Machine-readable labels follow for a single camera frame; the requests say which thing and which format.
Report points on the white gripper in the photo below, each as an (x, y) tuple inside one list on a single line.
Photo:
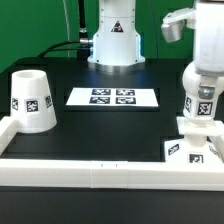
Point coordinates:
[(206, 17)]

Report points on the white lamp bulb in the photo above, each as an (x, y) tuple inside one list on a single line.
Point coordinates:
[(196, 110)]

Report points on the white lamp base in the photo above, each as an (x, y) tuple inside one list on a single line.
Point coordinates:
[(200, 143)]

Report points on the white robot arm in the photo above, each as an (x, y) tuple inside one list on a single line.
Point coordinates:
[(116, 44)]

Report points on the white lamp hood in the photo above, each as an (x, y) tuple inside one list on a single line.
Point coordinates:
[(31, 102)]

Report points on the white marker sheet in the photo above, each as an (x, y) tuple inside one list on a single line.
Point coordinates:
[(112, 97)]

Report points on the white frame wall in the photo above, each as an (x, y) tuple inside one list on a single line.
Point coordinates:
[(105, 174)]

